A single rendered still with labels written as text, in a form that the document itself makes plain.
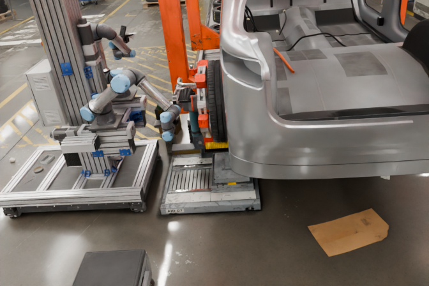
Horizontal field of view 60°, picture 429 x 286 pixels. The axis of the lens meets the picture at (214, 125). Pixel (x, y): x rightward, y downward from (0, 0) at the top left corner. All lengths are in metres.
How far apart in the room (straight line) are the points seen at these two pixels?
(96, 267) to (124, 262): 0.17
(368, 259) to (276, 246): 0.62
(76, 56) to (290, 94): 1.63
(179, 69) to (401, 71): 1.81
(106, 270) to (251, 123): 1.27
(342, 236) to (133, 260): 1.51
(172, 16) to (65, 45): 0.90
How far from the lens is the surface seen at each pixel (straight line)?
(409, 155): 2.24
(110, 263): 2.54
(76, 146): 3.03
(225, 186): 3.20
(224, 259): 2.85
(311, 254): 2.88
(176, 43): 3.34
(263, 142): 2.00
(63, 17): 3.00
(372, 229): 3.12
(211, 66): 2.82
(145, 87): 2.66
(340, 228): 3.08
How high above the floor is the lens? 2.15
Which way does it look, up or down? 29 degrees down
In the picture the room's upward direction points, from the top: 6 degrees counter-clockwise
